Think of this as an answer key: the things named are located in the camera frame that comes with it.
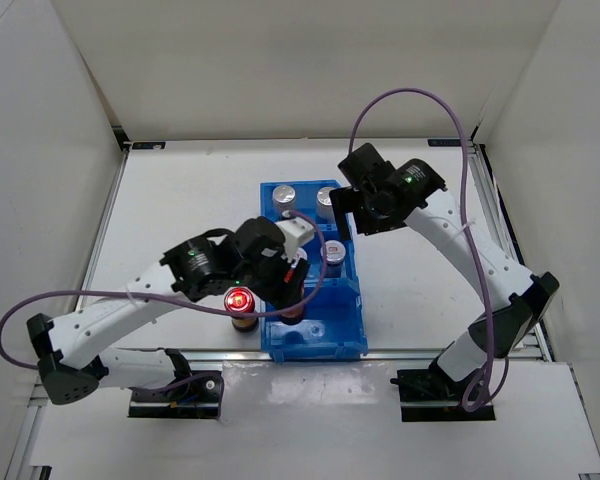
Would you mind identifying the silver-lid salt shaker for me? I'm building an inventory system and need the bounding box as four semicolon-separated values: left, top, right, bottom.
315;186;335;223
271;184;297;219

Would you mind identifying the red-lid sauce jar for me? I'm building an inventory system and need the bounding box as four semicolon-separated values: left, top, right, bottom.
278;282;306;325
224;287;259;333

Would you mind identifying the white-lid spice jar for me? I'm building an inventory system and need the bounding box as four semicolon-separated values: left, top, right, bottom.
325;240;346;278
294;248;308;261

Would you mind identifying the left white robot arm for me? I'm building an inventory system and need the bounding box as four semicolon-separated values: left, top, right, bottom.
27;217;316;405

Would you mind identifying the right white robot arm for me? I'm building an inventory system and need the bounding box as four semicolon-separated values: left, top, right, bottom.
330;154;559;400

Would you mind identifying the middle blue storage bin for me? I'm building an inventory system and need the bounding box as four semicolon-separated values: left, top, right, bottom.
289;228;353;285

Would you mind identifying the blue storage bin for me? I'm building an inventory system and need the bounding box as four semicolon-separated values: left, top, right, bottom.
259;179;352;235
260;281;368;364
289;228;353;285

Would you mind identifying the far blue storage bin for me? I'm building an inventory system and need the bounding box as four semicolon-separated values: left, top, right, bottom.
259;179;352;235

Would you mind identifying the near blue storage bin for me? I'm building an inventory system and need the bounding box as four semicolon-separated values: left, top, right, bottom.
260;281;368;364

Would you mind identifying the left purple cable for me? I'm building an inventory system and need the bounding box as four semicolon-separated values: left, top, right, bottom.
0;209;328;416

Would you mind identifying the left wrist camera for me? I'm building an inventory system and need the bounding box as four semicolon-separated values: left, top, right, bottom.
275;217;316;259

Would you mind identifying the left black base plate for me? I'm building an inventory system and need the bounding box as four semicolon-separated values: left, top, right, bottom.
127;363;225;420

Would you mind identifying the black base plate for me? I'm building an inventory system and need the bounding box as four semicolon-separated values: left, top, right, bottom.
389;368;496;423
127;363;225;420

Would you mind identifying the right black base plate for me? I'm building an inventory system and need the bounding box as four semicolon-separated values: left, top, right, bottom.
389;368;496;423

